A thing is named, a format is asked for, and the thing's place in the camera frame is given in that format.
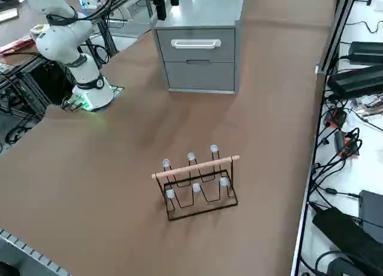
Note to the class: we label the red and black connector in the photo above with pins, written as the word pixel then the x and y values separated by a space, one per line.
pixel 336 118

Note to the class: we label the power adapter brick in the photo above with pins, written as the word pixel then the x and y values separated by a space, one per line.
pixel 372 210
pixel 338 228
pixel 356 81
pixel 368 51

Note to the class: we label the gray metal cabinet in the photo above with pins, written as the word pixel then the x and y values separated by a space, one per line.
pixel 209 12

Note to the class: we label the grey slotted table rail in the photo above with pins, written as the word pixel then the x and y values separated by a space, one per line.
pixel 18 243

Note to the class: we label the aluminium frame post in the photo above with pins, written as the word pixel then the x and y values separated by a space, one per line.
pixel 335 33

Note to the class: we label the gray drawer with slot grip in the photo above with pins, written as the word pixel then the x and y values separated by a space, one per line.
pixel 197 77

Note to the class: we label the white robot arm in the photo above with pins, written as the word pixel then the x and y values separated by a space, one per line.
pixel 63 42

